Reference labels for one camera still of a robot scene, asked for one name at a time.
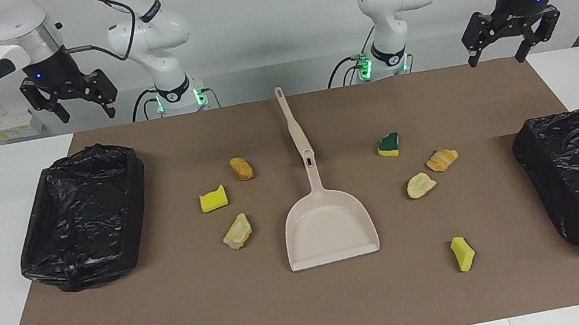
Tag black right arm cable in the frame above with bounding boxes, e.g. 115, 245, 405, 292
56, 0, 145, 71

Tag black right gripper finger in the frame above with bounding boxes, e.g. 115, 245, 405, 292
84, 67, 122, 121
19, 73, 72, 131

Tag white wall socket boxes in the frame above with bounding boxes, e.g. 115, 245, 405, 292
0, 107, 46, 143

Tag beige plastic dustpan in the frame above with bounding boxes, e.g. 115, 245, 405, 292
270, 140, 383, 273

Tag brown table mat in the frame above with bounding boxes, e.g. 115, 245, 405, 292
0, 44, 579, 325

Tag yellow wedge sponge piece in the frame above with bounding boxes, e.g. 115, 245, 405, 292
448, 234, 479, 275

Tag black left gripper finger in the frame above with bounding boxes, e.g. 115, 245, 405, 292
457, 9, 504, 68
509, 8, 568, 64

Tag black base cable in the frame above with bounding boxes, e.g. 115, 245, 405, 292
127, 87, 163, 123
320, 28, 388, 89

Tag yellow notched sponge piece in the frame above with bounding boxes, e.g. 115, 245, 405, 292
197, 183, 230, 214

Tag pale greenish bread chunk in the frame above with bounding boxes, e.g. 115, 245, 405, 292
218, 211, 256, 252

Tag green and yellow sponge piece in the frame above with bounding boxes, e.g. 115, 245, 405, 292
375, 131, 403, 160

